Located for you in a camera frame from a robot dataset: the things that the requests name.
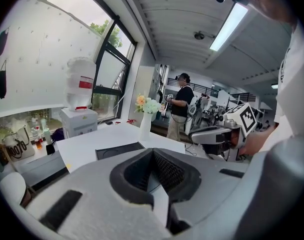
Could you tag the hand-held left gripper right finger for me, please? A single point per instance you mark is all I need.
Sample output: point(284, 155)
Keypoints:
point(204, 184)

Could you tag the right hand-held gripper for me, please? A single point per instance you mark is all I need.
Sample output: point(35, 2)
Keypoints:
point(244, 119)

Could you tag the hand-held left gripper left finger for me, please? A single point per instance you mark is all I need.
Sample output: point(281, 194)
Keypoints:
point(91, 184)

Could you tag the black tray box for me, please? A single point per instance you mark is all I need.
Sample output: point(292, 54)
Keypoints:
point(121, 150)

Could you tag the person's right forearm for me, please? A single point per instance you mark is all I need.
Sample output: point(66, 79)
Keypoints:
point(260, 140)

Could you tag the white square table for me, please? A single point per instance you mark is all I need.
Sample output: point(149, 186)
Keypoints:
point(104, 136)

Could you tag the small black pouch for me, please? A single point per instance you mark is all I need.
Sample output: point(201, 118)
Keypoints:
point(50, 149)

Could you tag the white low cabinet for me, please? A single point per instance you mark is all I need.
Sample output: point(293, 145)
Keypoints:
point(39, 164)

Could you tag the dark fabric bag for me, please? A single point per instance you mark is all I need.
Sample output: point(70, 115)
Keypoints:
point(57, 134)

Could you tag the white water dispenser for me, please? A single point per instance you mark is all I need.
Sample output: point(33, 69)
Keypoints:
point(79, 124)

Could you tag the white vase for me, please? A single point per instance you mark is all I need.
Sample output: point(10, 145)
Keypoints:
point(145, 129)

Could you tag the small black flat object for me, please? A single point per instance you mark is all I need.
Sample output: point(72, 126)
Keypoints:
point(109, 122)

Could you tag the pastel flower bouquet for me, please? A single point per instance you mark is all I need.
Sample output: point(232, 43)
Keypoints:
point(149, 105)

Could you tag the pale green cup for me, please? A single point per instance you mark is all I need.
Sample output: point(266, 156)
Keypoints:
point(47, 135)

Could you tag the bottle of orange liquid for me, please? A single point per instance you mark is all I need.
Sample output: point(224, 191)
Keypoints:
point(38, 144)

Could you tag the small red white packet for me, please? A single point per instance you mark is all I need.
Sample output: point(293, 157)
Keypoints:
point(131, 121)

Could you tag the small clear bottle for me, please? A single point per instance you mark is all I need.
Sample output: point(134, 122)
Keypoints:
point(35, 133)

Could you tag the wooden chair white cushion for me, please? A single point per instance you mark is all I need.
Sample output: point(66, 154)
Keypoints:
point(12, 186)

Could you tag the beige tote bag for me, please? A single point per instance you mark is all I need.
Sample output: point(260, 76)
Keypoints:
point(19, 147)

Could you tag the person's white shirt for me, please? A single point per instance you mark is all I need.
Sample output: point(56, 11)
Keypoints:
point(294, 89)

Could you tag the round ceiling fixture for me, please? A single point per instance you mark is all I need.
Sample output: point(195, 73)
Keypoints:
point(199, 35)

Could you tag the clear water bottle red label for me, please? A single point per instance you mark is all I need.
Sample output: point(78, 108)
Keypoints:
point(80, 81)

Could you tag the long ceiling light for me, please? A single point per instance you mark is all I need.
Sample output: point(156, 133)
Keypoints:
point(229, 26)

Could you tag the white pegboard panel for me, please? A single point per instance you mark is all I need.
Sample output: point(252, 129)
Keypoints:
point(41, 59)

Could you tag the black cap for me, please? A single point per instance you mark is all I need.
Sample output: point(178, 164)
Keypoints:
point(0, 82)

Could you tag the black window frame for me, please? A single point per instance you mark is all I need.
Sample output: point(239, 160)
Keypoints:
point(111, 54)

